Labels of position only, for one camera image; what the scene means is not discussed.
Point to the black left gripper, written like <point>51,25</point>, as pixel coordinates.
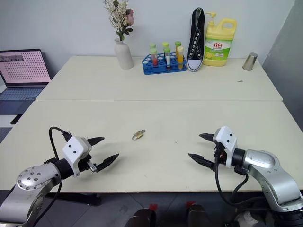
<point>85,165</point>

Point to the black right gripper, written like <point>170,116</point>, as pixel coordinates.
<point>220,153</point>

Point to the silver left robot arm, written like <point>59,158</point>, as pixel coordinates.
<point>30,179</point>

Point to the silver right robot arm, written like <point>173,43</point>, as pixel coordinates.
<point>265,160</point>

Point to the small brass padlock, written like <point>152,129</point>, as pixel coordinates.
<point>138,135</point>

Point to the dark rounded shape red top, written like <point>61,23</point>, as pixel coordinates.
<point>198,216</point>
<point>143,217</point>

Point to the flat black object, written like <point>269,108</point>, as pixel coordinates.
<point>16,119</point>

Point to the yellow-capped tube orange liquid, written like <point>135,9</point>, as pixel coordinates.
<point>180,58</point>

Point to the blue test tube rack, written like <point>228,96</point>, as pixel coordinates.
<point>151,69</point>

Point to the green-capped tube white label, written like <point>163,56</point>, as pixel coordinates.
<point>167,59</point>

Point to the yellow detergent pump bottle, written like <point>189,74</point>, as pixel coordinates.
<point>217,52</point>

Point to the steel cup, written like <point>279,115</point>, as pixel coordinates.
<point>250,62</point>

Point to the white ribbed ceramic vase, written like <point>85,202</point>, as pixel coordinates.
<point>123,55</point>

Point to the black canvas sneaker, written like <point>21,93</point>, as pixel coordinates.
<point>196,47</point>

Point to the green-capped tube red liquid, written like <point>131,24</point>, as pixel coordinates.
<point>154,58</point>

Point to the green-capped test tube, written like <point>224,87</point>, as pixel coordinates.
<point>152,45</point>
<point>165,44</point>
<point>178,43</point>

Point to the open laptop computer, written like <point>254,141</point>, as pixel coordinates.
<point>23,68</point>

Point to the dried flower bouquet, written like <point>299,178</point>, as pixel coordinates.
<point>120,19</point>

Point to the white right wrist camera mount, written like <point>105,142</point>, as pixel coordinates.
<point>227,139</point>

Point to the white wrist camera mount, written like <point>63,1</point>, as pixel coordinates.
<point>73,149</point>
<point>227,139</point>

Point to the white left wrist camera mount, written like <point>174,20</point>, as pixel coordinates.
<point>73,149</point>

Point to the black table frame bar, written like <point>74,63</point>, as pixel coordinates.
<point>75,198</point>

